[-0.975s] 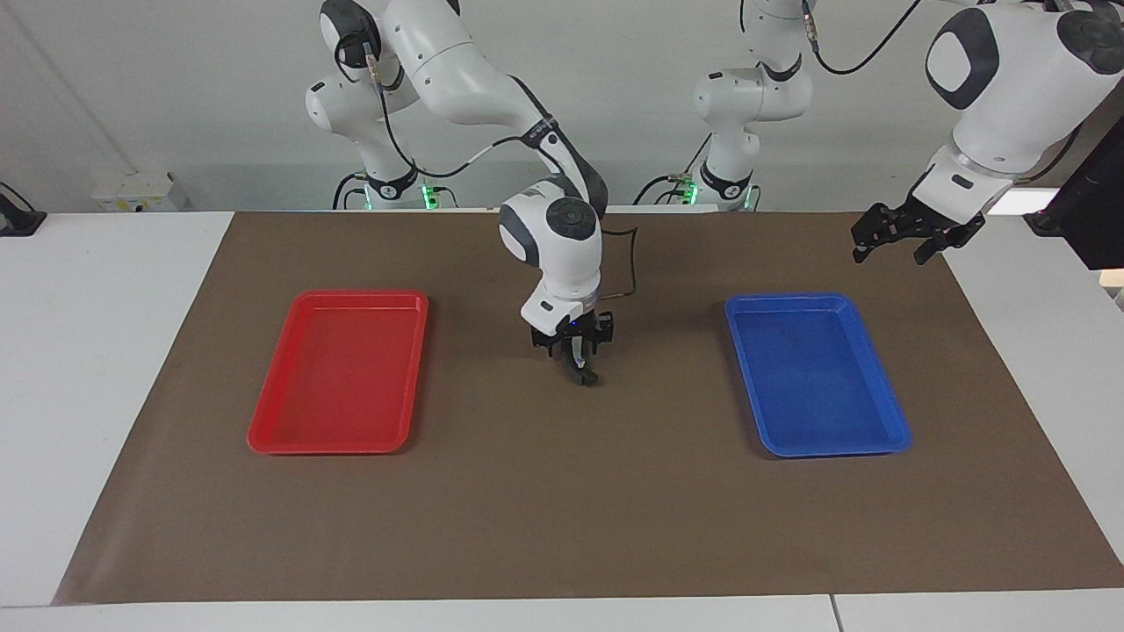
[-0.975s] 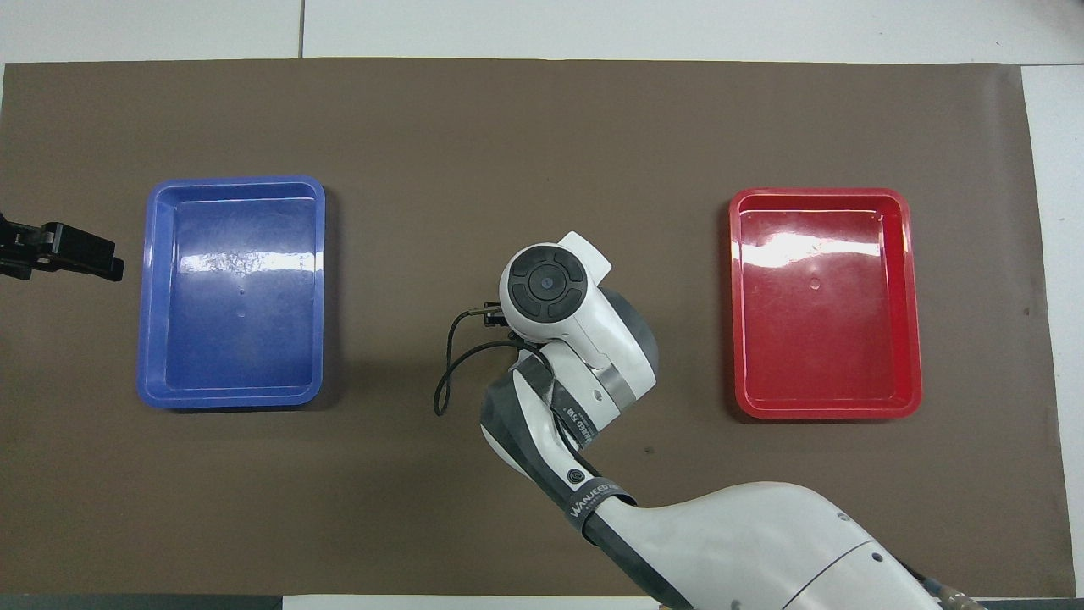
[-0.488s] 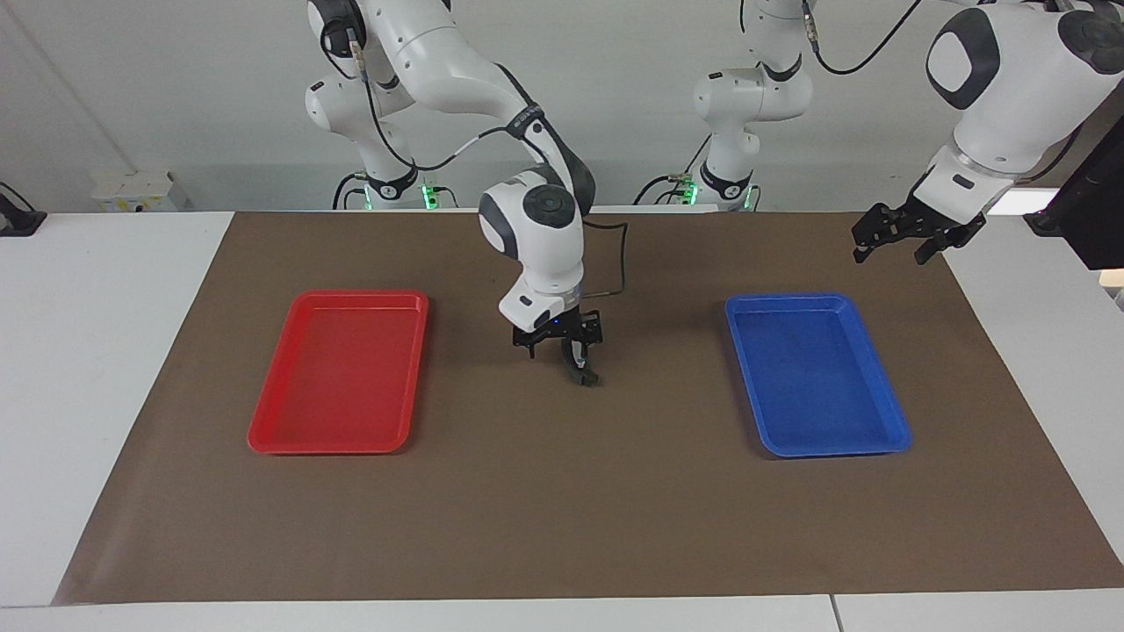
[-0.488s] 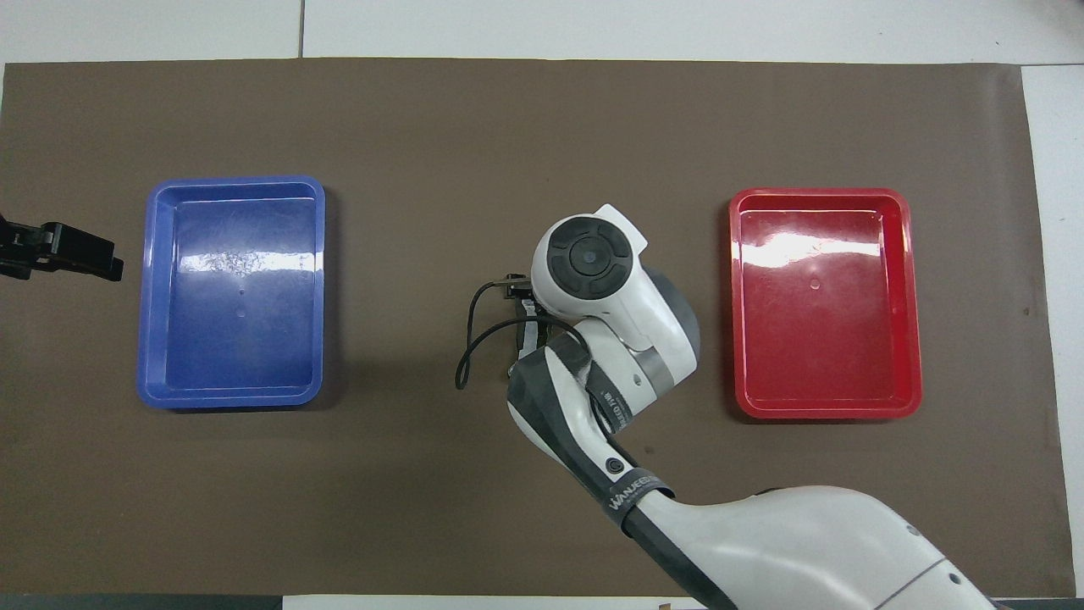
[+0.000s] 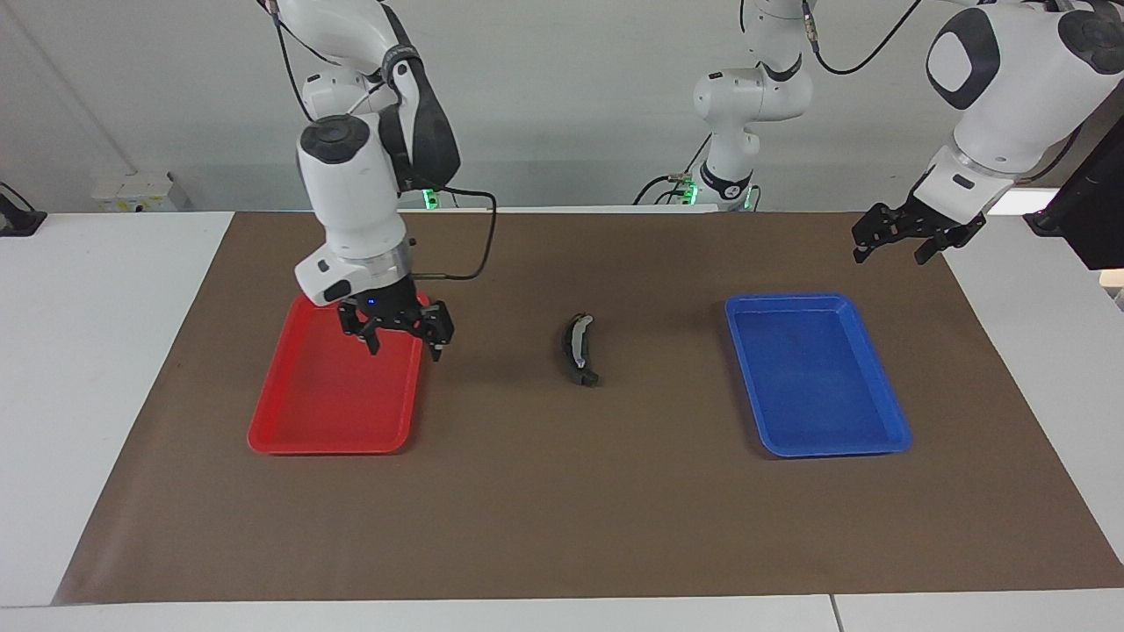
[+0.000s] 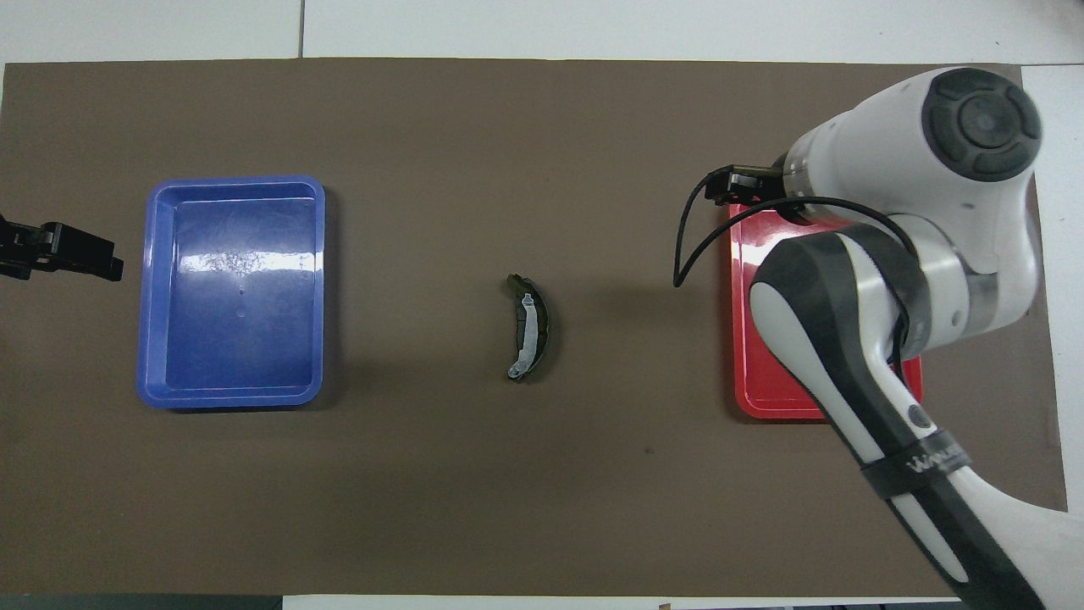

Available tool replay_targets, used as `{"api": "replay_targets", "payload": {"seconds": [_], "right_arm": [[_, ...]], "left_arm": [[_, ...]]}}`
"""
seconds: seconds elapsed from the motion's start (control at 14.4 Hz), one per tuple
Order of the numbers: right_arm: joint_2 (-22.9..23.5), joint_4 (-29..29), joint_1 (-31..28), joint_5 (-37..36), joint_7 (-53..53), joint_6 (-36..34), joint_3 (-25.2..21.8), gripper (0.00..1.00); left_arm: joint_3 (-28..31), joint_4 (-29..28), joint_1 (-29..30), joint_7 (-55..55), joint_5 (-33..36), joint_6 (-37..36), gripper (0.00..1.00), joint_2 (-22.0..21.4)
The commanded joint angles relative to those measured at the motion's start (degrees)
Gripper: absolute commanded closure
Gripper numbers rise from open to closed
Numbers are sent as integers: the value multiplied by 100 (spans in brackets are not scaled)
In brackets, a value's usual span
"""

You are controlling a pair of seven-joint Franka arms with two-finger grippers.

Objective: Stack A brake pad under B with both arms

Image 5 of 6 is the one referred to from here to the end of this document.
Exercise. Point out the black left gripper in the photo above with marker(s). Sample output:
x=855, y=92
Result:
x=926, y=219

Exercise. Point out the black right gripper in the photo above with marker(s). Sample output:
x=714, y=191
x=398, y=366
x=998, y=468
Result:
x=391, y=312

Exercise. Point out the dark brake pad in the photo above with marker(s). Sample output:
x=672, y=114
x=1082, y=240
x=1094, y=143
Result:
x=566, y=347

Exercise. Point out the curved brake shoe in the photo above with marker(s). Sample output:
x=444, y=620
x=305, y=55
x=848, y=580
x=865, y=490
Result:
x=580, y=338

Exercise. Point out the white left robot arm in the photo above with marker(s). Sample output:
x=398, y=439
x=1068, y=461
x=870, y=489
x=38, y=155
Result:
x=1010, y=88

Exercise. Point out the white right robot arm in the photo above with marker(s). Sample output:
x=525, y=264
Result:
x=351, y=193

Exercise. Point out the red plastic tray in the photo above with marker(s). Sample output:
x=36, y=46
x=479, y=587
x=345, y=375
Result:
x=334, y=404

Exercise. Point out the blue plastic tray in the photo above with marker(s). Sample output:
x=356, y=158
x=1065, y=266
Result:
x=817, y=377

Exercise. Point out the black monitor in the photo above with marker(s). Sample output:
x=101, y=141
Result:
x=1093, y=211

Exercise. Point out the brown table mat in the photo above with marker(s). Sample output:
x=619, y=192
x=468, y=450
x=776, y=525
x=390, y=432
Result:
x=571, y=491

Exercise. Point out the black desk stand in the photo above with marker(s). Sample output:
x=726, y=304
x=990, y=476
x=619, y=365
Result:
x=18, y=219

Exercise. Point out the white wall socket box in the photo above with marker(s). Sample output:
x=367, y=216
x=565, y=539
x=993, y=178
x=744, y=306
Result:
x=140, y=193

